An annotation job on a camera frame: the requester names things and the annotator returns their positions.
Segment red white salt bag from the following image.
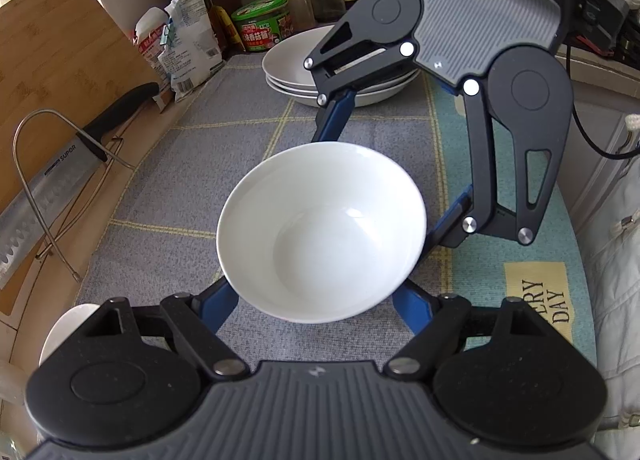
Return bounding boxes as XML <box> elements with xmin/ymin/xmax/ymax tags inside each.
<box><xmin>134</xmin><ymin>7</ymin><xmax>168</xmax><ymax>80</ymax></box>

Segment green lid sauce jar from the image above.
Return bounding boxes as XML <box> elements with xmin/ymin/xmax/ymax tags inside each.
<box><xmin>231</xmin><ymin>0</ymin><xmax>294</xmax><ymax>52</ymax></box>

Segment bamboo cutting board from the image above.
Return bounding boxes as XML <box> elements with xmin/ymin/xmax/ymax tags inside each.
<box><xmin>0</xmin><ymin>0</ymin><xmax>162</xmax><ymax>316</ymax></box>

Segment white plastic powder bag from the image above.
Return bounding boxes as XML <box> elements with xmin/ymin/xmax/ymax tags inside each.
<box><xmin>158</xmin><ymin>0</ymin><xmax>224</xmax><ymax>101</ymax></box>

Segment white plate with fruit print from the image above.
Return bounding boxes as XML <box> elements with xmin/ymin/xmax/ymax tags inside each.
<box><xmin>260</xmin><ymin>24</ymin><xmax>421</xmax><ymax>90</ymax></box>

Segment teal towel with label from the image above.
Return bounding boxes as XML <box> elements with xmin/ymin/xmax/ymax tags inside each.
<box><xmin>414</xmin><ymin>77</ymin><xmax>597</xmax><ymax>362</ymax></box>

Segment grey checked dish mat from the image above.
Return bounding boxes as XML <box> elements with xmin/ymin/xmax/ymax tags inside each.
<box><xmin>74</xmin><ymin>52</ymin><xmax>454</xmax><ymax>371</ymax></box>

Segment plain white bowl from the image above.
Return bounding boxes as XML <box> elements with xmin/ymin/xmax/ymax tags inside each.
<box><xmin>217</xmin><ymin>142</ymin><xmax>427</xmax><ymax>324</ymax></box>

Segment yellow lid spice jar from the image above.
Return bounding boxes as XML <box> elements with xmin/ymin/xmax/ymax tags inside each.
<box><xmin>288</xmin><ymin>0</ymin><xmax>316</xmax><ymax>33</ymax></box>

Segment white bowl pink flowers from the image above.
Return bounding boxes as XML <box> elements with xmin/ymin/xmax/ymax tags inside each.
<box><xmin>38</xmin><ymin>303</ymin><xmax>99</xmax><ymax>366</ymax></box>

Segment metal wire board stand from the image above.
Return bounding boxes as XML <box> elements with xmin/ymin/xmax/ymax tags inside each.
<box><xmin>1</xmin><ymin>108</ymin><xmax>134</xmax><ymax>283</ymax></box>

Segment black handled santoku knife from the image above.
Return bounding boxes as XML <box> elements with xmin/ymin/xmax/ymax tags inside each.
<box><xmin>1</xmin><ymin>82</ymin><xmax>160</xmax><ymax>285</ymax></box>

